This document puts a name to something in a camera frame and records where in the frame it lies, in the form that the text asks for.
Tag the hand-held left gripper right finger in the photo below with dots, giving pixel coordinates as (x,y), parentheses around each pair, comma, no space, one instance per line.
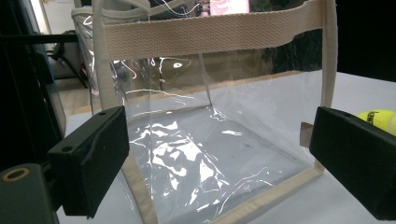
(355,161)

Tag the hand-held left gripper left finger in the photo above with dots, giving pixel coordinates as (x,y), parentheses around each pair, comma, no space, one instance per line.
(90,161)

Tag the yellow tennis ball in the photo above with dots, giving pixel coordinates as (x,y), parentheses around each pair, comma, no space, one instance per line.
(381,119)

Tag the pink lit monitor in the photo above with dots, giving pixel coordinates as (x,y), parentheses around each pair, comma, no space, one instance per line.
(229,6)

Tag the clear plastic bag beige trim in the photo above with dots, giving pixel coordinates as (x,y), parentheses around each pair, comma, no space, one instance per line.
(218,40)

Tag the black metal stand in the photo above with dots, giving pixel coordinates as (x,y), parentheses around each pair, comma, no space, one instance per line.
(28,77)

